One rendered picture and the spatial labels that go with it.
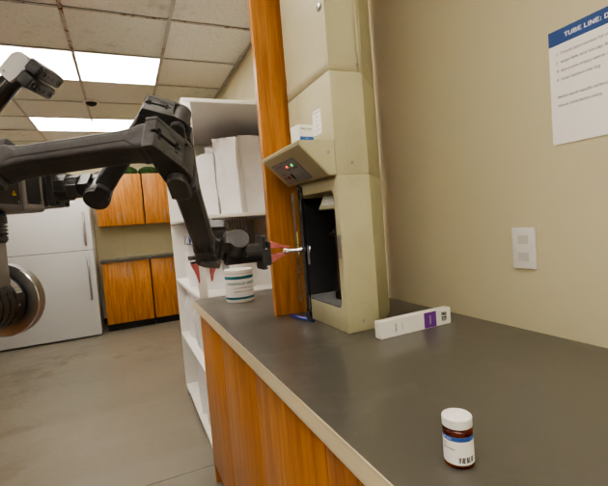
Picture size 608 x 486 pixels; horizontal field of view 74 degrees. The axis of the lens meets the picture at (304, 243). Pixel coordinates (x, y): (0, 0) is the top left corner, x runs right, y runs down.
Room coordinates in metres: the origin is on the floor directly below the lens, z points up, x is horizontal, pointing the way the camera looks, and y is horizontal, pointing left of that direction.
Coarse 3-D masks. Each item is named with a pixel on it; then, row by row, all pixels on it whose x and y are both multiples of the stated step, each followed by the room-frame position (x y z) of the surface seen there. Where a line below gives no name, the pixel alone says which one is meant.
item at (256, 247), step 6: (258, 240) 1.21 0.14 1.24; (264, 240) 1.19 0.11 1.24; (252, 246) 1.18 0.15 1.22; (258, 246) 1.19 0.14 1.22; (264, 246) 1.19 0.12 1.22; (246, 252) 1.18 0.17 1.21; (252, 252) 1.18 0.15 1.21; (258, 252) 1.18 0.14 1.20; (246, 258) 1.17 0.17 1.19; (252, 258) 1.18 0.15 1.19; (258, 258) 1.19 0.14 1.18; (264, 258) 1.19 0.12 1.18; (258, 264) 1.23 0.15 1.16; (264, 264) 1.19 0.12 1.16
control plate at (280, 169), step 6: (282, 162) 1.31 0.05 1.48; (288, 162) 1.28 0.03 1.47; (294, 162) 1.24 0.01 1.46; (276, 168) 1.38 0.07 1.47; (282, 168) 1.35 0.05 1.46; (288, 168) 1.31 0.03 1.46; (294, 168) 1.28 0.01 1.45; (300, 168) 1.25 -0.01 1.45; (282, 174) 1.39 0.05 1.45; (288, 174) 1.35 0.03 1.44; (294, 174) 1.32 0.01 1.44; (300, 174) 1.29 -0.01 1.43; (306, 174) 1.26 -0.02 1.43; (288, 180) 1.40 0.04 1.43; (294, 180) 1.36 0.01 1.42; (300, 180) 1.33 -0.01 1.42
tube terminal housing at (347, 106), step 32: (320, 96) 1.23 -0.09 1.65; (352, 96) 1.21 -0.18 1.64; (352, 128) 1.20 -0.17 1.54; (352, 160) 1.20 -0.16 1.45; (320, 192) 1.28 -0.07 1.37; (352, 192) 1.20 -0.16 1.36; (352, 224) 1.19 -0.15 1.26; (352, 256) 1.19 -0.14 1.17; (384, 256) 1.38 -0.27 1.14; (352, 288) 1.19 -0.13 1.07; (384, 288) 1.34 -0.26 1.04; (320, 320) 1.35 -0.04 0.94; (352, 320) 1.18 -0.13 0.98
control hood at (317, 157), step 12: (300, 144) 1.13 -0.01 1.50; (312, 144) 1.15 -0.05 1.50; (324, 144) 1.16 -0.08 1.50; (276, 156) 1.30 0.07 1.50; (288, 156) 1.24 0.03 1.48; (300, 156) 1.19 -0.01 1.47; (312, 156) 1.15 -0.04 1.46; (324, 156) 1.16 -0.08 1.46; (312, 168) 1.20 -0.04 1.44; (324, 168) 1.16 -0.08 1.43; (312, 180) 1.29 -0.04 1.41
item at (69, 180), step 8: (48, 176) 1.24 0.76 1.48; (56, 176) 1.25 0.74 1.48; (64, 176) 1.25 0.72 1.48; (72, 176) 1.27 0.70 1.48; (48, 184) 1.24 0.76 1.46; (56, 184) 1.24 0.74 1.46; (64, 184) 1.25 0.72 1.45; (72, 184) 1.25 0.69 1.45; (48, 192) 1.24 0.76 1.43; (56, 192) 1.24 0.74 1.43; (64, 192) 1.25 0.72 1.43; (72, 192) 1.26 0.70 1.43; (80, 192) 1.28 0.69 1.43; (56, 200) 1.25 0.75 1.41; (64, 200) 1.27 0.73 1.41; (72, 200) 1.30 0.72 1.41
